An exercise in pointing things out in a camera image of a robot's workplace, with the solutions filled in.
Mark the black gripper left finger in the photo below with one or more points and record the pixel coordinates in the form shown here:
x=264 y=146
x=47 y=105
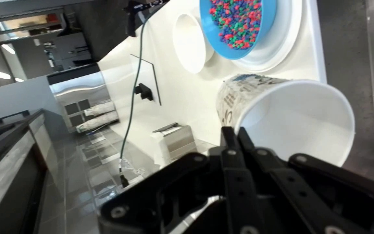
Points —
x=221 y=190

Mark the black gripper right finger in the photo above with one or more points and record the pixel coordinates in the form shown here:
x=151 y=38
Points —
x=317 y=199

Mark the printed white paper cup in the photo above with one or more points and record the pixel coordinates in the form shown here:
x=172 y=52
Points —
x=299 y=121

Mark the stainless steel sink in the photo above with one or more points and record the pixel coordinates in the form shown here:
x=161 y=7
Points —
x=343 y=65

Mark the clear acrylic cup dispenser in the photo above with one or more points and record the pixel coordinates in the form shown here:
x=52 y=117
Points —
x=74 y=92

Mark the steel napkin holder box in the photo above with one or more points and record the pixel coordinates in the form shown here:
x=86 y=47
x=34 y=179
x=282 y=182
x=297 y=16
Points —
x=176 y=143

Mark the small black plug adapter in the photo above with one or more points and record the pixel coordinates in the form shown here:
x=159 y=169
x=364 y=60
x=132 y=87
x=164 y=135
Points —
x=143 y=91

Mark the stack of paper cups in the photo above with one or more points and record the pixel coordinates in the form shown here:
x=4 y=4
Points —
x=100 y=108
x=98 y=122

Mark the white bowl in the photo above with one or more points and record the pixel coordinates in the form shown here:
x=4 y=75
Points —
x=189 y=43

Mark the multicoloured bead pile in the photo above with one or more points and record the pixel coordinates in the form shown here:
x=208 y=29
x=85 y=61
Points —
x=237 y=21

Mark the blue bowl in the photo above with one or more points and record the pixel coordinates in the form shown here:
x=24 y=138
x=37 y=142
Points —
x=269 y=21

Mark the black camera clamp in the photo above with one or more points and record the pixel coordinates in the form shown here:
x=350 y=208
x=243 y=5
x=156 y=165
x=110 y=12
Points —
x=137 y=14

